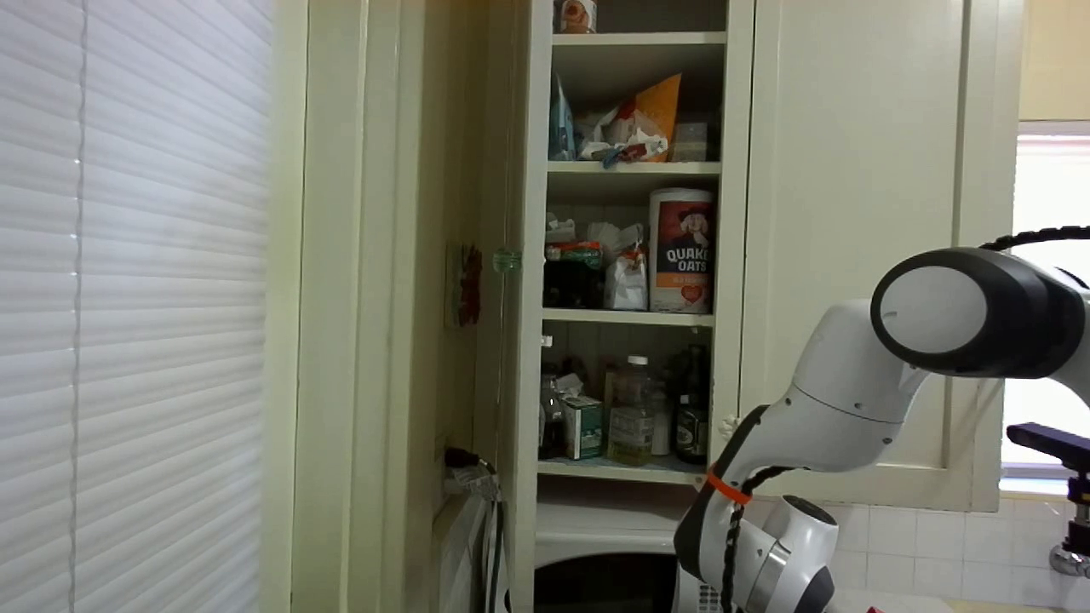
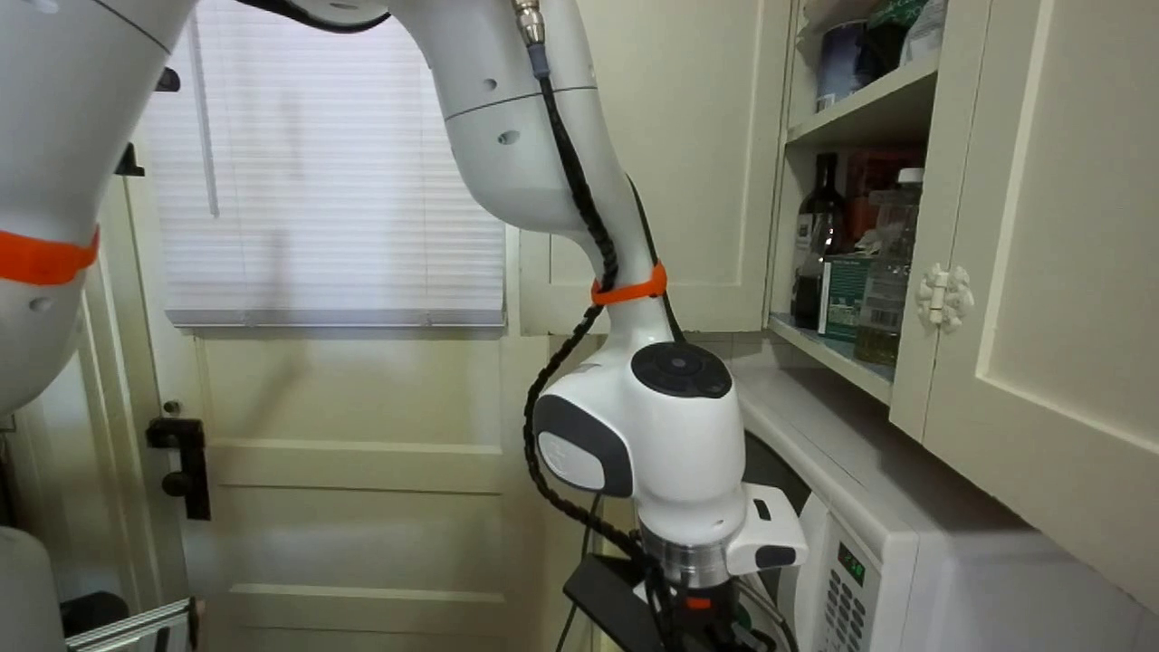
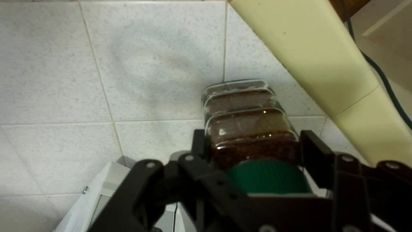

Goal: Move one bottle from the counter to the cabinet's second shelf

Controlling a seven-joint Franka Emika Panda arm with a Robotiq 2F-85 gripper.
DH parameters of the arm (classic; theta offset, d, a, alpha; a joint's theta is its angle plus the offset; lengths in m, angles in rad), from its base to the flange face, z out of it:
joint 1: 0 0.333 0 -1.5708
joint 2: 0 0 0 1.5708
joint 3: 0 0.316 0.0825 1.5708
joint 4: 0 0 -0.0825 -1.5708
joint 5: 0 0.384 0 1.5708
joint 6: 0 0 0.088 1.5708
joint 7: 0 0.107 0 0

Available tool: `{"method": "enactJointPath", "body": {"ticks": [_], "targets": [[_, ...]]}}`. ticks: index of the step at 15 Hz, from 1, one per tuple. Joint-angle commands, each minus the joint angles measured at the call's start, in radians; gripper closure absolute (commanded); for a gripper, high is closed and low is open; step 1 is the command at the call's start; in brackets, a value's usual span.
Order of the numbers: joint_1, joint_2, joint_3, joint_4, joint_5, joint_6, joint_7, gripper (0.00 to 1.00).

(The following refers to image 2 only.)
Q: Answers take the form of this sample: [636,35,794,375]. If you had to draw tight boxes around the green and white box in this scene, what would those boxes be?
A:
[820,248,876,341]

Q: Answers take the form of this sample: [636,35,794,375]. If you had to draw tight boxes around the braided black robot cable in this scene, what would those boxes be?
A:
[511,0,683,609]

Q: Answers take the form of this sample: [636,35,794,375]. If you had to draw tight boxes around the cream panelled room door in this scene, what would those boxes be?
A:
[94,165,610,652]

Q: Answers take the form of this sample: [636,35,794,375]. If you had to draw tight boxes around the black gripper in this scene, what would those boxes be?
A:
[659,582,782,652]

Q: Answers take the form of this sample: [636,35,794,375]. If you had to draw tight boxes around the white window blind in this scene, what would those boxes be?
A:
[125,0,511,333]

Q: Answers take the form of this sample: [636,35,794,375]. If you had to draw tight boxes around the black door latch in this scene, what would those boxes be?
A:
[145,414,215,525]

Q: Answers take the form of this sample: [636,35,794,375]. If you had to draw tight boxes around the clear bottle white cap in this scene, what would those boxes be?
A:
[861,162,929,341]

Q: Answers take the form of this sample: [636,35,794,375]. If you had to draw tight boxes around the dark glass wine bottle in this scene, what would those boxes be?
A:
[789,147,850,333]

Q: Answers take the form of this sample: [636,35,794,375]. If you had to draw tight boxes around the cream cabinet frame with shelves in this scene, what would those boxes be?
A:
[765,0,956,409]

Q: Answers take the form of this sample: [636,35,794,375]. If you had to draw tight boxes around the cream cabinet door with knob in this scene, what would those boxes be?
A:
[888,0,1159,613]

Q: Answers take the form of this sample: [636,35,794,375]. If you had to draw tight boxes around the white microwave oven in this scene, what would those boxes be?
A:
[721,360,1159,652]

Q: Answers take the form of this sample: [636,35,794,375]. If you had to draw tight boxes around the white flower cabinet knob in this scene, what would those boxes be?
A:
[913,262,980,335]

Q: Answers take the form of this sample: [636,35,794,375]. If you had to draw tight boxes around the red food package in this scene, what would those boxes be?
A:
[846,147,929,230]

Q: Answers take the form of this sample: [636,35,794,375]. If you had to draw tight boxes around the cream panelled cabinet door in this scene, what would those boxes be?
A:
[518,0,794,335]

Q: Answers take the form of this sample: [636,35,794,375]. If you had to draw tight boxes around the orange cable strap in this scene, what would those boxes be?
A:
[0,228,101,290]
[590,264,672,310]

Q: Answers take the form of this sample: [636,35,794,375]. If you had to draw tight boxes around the dark blue bag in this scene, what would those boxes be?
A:
[811,18,910,107]

